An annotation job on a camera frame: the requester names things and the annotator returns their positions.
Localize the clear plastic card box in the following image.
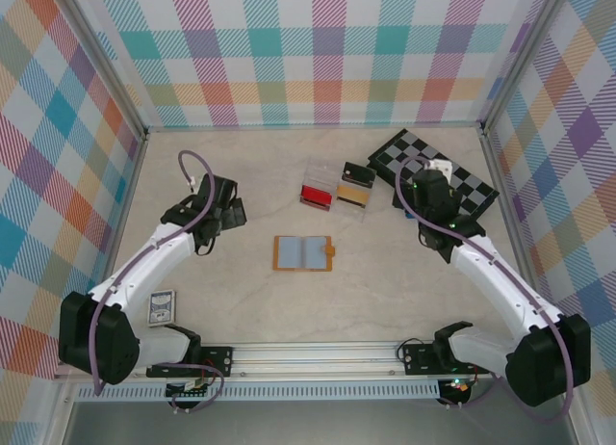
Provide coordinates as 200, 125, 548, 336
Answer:
298, 156, 377, 223

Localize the aluminium side frame rail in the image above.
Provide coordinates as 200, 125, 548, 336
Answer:
86, 129, 150, 345
480, 124, 554, 338

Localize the red credit card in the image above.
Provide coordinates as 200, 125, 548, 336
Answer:
300, 184, 334, 211

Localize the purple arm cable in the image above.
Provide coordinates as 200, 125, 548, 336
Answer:
90, 149, 226, 414
395, 155, 578, 425

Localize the black grey folding chessboard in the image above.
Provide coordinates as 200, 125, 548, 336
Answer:
366, 127, 500, 227

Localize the aluminium frame post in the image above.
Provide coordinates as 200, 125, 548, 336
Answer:
479, 0, 578, 128
56, 0, 149, 141

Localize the left small controller board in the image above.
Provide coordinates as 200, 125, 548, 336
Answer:
166, 378, 216, 401

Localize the gold credit card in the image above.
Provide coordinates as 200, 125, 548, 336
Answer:
336, 184, 372, 208

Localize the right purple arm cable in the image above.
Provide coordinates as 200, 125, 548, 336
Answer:
395, 155, 578, 425

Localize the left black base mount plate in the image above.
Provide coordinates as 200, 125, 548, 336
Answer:
146, 346, 236, 380

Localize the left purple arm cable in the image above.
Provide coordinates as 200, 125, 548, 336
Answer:
90, 149, 226, 414

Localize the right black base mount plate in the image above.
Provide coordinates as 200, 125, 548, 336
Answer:
401, 343, 492, 377

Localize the small controller board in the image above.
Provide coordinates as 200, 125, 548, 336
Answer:
166, 378, 216, 401
440, 377, 475, 398

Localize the orange leather card holder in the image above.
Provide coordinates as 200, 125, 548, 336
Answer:
272, 234, 339, 273

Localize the aluminium back frame rail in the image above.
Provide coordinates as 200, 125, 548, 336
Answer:
143, 120, 485, 133

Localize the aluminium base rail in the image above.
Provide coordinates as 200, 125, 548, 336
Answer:
55, 341, 586, 381

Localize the slotted grey cable duct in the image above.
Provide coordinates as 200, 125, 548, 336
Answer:
76, 384, 442, 402

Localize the blue playing card box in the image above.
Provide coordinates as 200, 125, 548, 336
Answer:
145, 289, 178, 328

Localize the black credit card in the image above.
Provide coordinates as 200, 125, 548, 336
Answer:
342, 161, 377, 189

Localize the right small controller board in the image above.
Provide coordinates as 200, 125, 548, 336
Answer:
440, 377, 475, 398

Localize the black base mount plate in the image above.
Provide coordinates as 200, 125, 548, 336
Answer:
146, 346, 236, 380
401, 343, 492, 377

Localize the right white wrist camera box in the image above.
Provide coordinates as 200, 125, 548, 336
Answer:
426, 158, 454, 182

